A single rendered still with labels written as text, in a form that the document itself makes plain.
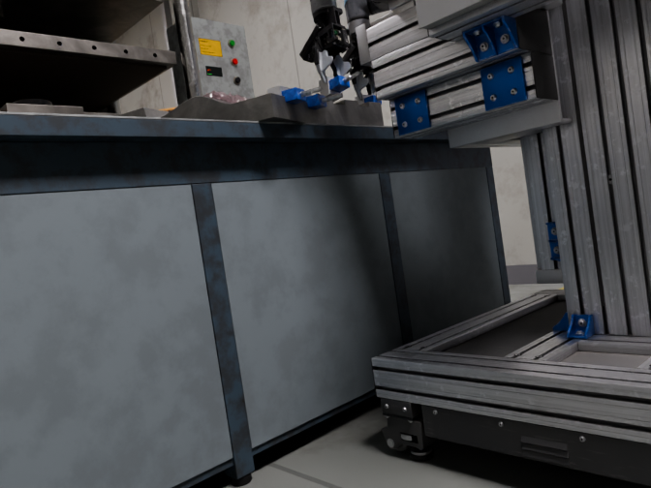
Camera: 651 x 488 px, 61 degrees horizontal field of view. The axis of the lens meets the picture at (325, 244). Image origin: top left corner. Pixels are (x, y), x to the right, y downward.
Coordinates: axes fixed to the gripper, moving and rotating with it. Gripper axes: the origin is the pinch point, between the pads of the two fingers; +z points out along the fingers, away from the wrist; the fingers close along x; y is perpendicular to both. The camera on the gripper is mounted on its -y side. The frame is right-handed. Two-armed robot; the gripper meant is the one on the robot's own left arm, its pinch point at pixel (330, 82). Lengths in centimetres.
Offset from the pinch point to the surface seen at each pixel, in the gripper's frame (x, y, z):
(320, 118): -11.6, 4.9, 15.1
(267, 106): -33.3, 10.2, 18.2
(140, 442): -61, -8, 86
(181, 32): -5, -67, -50
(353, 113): 6.4, 1.0, 8.8
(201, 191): -46, 0, 36
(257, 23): 194, -252, -219
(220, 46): 20, -78, -57
